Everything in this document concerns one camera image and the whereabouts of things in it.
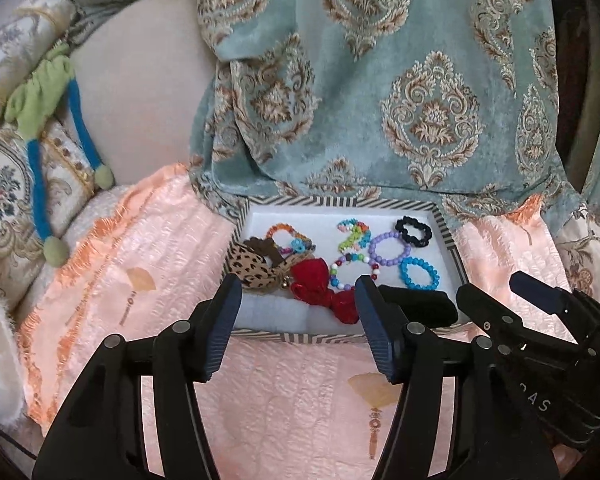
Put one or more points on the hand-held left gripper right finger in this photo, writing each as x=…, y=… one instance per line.
x=380, y=330

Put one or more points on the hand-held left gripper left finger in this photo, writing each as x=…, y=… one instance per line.
x=225, y=320

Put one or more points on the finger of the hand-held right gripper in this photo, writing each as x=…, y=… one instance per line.
x=540, y=292
x=485, y=310

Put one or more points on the leopard print scrunchie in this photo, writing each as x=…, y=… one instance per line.
x=245, y=267

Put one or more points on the striped jewelry box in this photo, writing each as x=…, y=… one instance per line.
x=320, y=225

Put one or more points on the light blue towel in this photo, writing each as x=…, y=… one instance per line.
x=270, y=315

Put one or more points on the embroidered beige cushion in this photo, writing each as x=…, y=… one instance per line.
x=585, y=255

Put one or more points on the brown scrunchie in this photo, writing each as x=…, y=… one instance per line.
x=260, y=246

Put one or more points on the red scrunchie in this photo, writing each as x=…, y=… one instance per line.
x=315, y=280

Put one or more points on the pink quilted blanket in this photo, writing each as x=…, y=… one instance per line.
x=130, y=260

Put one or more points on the dark wooden furniture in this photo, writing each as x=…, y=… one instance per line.
x=575, y=85

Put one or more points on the beige sofa cushion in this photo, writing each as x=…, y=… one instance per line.
x=140, y=85

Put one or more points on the teal damask blanket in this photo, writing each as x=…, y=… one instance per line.
x=330, y=85

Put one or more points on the floral embroidered cushion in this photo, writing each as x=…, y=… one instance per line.
x=5, y=195

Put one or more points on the green and blue plush toy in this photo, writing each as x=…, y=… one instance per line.
x=40, y=95

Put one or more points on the silky embroidered cushion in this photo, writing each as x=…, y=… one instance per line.
x=15, y=50

